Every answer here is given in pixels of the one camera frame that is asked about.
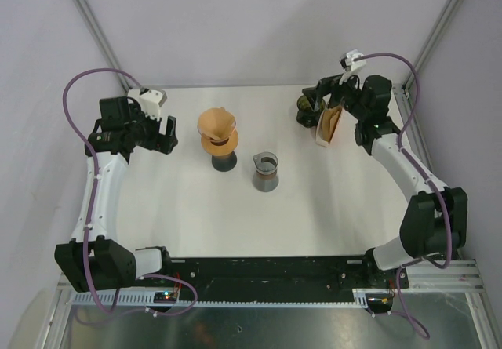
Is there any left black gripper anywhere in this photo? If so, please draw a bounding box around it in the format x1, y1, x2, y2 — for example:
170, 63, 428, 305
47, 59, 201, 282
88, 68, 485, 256
125, 104, 176, 155

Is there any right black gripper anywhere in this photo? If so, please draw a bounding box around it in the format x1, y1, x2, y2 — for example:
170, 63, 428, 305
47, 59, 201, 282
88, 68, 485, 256
302, 67, 368, 121

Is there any dark green glass dripper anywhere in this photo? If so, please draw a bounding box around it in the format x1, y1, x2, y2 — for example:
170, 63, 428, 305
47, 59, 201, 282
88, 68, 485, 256
296, 96, 324, 128

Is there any brown paper coffee filter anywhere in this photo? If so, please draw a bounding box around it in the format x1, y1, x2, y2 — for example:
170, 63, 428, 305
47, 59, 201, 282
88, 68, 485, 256
196, 107, 237, 143

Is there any wooden dripper ring holder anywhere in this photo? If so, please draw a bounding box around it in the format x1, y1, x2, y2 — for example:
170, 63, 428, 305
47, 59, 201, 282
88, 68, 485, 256
201, 130, 239, 157

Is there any red-rimmed glass carafe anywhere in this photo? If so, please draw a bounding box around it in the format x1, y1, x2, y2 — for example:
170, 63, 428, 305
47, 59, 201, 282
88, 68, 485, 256
211, 151, 238, 173

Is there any grey glass carafe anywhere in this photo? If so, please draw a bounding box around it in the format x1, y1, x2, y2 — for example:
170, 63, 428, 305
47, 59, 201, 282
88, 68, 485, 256
253, 151, 279, 192

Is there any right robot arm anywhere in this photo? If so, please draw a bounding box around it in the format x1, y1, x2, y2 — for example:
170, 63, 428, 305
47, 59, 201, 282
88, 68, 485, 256
296, 75, 468, 287

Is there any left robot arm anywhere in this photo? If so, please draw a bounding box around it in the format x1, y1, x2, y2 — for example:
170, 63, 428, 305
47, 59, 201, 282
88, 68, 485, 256
54, 88, 178, 293

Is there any coffee filter box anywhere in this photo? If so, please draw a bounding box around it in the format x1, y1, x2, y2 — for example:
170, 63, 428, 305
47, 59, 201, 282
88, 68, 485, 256
315, 104, 344, 147

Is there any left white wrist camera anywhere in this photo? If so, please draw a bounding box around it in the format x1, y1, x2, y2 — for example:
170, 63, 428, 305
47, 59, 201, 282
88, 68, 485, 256
136, 88, 167, 121

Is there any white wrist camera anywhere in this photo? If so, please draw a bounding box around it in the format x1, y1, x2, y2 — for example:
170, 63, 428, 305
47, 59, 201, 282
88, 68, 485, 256
339, 49, 366, 84
136, 88, 167, 121

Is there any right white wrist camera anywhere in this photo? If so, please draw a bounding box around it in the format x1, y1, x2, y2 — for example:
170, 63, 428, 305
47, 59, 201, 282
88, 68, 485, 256
339, 49, 366, 84

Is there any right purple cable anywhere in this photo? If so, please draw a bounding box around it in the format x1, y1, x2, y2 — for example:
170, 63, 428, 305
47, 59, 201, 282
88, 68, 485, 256
360, 52, 452, 341

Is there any purple cable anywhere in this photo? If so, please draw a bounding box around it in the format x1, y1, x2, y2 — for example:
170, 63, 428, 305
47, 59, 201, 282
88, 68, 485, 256
360, 52, 452, 341
62, 67, 198, 325

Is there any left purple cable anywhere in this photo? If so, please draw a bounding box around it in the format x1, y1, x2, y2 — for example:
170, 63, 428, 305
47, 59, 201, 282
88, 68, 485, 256
62, 67, 198, 325

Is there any grey slotted cable duct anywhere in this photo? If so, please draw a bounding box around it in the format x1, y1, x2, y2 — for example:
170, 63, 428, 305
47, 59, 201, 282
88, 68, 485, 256
69, 289, 369, 307

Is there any aluminium frame rail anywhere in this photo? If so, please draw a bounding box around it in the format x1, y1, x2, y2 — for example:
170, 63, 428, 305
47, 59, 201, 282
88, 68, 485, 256
57, 258, 482, 290

